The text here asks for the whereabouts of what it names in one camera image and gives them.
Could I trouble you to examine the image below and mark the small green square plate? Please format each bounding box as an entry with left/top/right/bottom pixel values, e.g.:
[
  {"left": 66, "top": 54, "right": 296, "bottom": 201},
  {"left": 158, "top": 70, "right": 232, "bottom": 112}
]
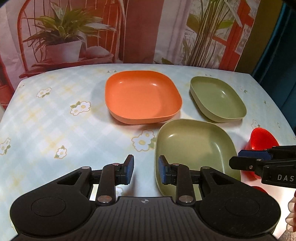
[{"left": 190, "top": 76, "right": 247, "bottom": 123}]

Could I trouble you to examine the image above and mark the teal curtain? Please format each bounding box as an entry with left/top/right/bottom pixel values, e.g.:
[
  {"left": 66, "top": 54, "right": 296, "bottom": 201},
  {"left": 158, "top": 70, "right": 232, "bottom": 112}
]
[{"left": 252, "top": 1, "right": 295, "bottom": 131}]

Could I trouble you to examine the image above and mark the floral checked tablecloth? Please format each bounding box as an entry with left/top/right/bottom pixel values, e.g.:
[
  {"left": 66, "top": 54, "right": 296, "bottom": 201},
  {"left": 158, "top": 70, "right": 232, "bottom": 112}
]
[{"left": 1, "top": 64, "right": 295, "bottom": 240}]

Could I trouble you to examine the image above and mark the orange square plate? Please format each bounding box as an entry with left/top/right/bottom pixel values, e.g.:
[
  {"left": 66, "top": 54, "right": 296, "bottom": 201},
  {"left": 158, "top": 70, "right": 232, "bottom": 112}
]
[{"left": 105, "top": 70, "right": 182, "bottom": 125}]

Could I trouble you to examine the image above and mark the large green square plate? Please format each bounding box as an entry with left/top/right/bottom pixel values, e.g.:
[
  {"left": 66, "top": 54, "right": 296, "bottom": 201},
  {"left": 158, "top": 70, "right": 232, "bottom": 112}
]
[{"left": 155, "top": 119, "right": 241, "bottom": 197}]

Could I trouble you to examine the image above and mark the person's right hand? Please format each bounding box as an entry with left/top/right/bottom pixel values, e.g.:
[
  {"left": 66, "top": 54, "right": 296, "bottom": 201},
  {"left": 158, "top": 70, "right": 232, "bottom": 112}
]
[{"left": 285, "top": 192, "right": 296, "bottom": 232}]

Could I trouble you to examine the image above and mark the printed room scene backdrop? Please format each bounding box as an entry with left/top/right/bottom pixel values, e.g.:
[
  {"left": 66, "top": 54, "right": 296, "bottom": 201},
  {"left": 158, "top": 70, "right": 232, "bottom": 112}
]
[{"left": 0, "top": 0, "right": 282, "bottom": 110}]

